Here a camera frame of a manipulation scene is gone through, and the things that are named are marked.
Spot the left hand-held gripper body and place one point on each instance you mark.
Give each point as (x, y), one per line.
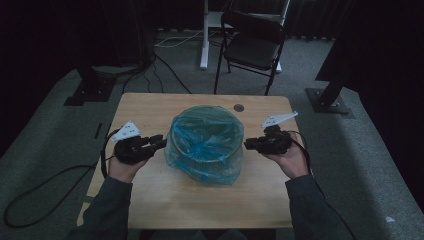
(131, 150)

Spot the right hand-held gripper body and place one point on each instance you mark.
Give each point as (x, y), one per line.
(276, 141)

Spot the blue plastic trash bag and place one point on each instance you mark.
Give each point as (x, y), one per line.
(203, 133)

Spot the person's left hand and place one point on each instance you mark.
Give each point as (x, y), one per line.
(121, 170)

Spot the person's right hand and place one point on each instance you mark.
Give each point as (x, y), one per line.
(295, 163)

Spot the round table grommet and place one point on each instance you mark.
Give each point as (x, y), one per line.
(238, 107)

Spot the black square stand base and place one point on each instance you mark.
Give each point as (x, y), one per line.
(91, 91)
(325, 100)

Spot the grey tape piece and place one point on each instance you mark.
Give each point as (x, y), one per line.
(87, 199)

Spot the round grey stand base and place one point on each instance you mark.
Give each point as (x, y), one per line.
(115, 70)

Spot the black folding chair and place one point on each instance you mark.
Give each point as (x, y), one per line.
(253, 50)

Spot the small white scrap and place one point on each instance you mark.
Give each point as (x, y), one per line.
(389, 219)

